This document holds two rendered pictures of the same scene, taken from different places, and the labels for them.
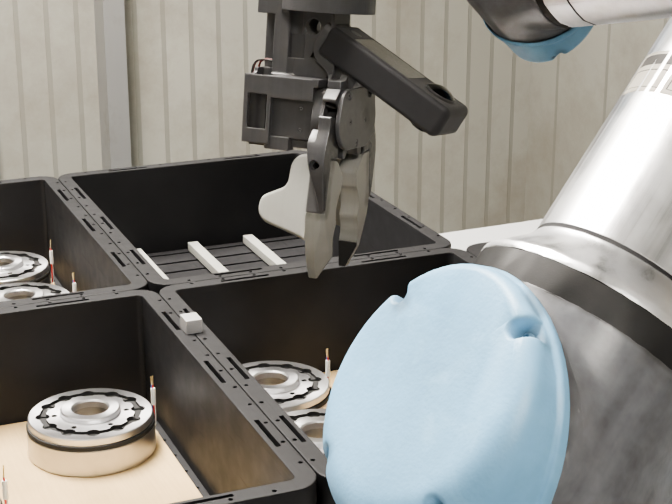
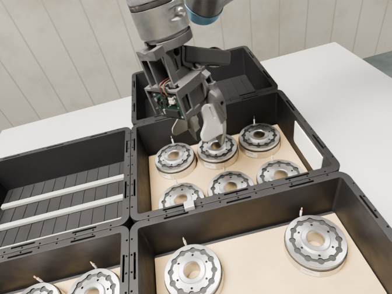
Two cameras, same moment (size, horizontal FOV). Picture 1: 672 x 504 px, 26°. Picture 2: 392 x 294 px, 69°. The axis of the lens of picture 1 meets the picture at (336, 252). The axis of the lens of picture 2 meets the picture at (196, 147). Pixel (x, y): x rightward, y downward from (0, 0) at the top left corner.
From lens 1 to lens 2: 1.02 m
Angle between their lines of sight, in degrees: 61
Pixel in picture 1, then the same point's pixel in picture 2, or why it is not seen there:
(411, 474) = not seen: outside the picture
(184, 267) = (11, 235)
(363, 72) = (204, 57)
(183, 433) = (207, 235)
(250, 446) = (292, 195)
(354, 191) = not seen: hidden behind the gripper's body
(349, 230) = (196, 126)
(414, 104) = (222, 56)
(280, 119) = (192, 100)
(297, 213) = (214, 128)
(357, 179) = not seen: hidden behind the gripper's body
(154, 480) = (230, 252)
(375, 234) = (76, 153)
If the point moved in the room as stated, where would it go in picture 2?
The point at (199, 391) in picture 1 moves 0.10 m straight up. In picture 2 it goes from (229, 213) to (223, 177)
